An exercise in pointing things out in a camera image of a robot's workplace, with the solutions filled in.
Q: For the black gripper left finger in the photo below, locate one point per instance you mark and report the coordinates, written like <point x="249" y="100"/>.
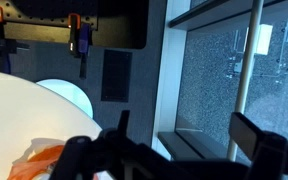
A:
<point x="124" y="121"/>

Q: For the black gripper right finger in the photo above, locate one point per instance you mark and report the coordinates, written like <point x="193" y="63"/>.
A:
<point x="247" y="135"/>

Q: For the white table pedestal base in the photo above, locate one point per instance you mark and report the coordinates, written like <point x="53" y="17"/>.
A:
<point x="72" y="93"/>

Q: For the orange plastic bag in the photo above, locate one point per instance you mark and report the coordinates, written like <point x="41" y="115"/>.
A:
<point x="37" y="163"/>

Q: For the window handrail bar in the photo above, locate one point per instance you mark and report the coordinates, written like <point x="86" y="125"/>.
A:
<point x="248" y="66"/>

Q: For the black floor vent grille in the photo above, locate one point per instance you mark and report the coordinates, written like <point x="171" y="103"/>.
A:
<point x="116" y="76"/>

